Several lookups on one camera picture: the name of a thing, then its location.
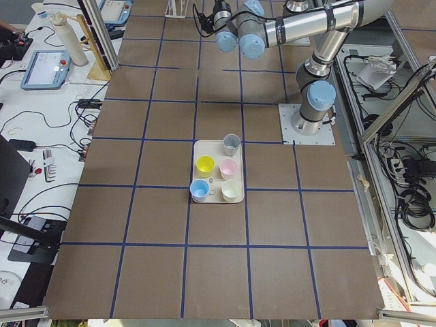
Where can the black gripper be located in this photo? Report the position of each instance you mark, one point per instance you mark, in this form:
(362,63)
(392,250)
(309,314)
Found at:
(218,5)

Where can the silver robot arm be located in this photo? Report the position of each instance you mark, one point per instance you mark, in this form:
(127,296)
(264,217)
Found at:
(252,32)
(295,7)

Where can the grey plastic cup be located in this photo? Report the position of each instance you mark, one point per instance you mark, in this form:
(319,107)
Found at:
(231,144)

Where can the yellow plastic cup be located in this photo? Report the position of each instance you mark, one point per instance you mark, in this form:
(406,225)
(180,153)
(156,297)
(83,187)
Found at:
(205,166)

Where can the pink plastic cup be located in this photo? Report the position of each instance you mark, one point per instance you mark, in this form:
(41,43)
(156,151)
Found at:
(228,168)

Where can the cream plastic cup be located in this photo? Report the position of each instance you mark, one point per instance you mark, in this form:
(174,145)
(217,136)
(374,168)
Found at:
(231,190)

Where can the light blue plastic cup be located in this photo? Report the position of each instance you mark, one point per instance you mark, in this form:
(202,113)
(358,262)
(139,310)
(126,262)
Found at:
(199,190)

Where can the blue teach pendant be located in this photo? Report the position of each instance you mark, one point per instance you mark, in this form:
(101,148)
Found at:
(47,70)
(115,12)

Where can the wooden stand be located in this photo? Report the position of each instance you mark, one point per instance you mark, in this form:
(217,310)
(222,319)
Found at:
(98,71)

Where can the cream cylindrical bottle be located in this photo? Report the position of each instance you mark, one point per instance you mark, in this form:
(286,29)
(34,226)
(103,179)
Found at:
(69,39)

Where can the cream plastic tray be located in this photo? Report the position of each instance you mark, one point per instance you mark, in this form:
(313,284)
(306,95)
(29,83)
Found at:
(215,149)

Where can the hex key set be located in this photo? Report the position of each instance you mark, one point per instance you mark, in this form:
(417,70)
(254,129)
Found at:
(49,166)

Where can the black power adapter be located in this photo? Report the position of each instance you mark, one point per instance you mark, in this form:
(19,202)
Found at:
(23,145)

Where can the white wire rack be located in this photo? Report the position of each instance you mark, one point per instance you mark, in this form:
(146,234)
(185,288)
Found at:
(176,8)

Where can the aluminium frame post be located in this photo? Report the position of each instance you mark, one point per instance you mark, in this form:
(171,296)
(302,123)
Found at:
(98,29)

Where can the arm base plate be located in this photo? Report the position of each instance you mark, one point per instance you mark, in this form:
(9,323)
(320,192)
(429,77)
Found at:
(323,133)

